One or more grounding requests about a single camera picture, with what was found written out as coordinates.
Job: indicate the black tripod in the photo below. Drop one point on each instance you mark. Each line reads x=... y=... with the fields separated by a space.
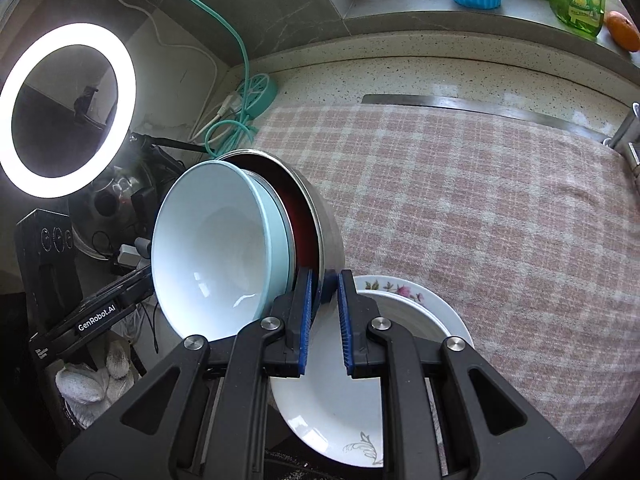
x=170 y=144

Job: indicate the white plate yellow flower print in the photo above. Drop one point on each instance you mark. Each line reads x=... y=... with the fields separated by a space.
x=457 y=327

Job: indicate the orange fruit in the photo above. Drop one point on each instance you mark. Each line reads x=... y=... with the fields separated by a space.
x=624 y=31

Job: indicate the pink checked cloth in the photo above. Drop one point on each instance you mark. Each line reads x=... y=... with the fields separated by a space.
x=475 y=240

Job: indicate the chrome faucet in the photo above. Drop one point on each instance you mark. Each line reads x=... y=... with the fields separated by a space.
x=627 y=135

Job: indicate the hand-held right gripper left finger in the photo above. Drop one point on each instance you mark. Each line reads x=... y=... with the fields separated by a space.
x=306 y=320

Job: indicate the black phone holder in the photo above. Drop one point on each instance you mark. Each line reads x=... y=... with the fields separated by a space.
x=85 y=105

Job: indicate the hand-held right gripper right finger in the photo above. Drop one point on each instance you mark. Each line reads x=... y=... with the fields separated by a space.
x=345 y=320

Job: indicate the person's left hand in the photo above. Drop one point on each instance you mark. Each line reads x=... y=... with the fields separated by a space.
x=95 y=385

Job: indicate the white bowl light blue rim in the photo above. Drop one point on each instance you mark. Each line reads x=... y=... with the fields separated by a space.
x=215 y=250

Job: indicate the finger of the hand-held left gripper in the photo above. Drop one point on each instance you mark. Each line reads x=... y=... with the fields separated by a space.
x=137 y=282

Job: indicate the stainless steel bowl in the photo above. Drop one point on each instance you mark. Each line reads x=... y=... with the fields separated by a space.
x=325 y=225

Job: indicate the pink floral deep plate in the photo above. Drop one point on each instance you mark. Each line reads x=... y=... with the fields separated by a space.
x=400 y=291

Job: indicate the green dish soap bottle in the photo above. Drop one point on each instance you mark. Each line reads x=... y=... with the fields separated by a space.
x=575 y=0

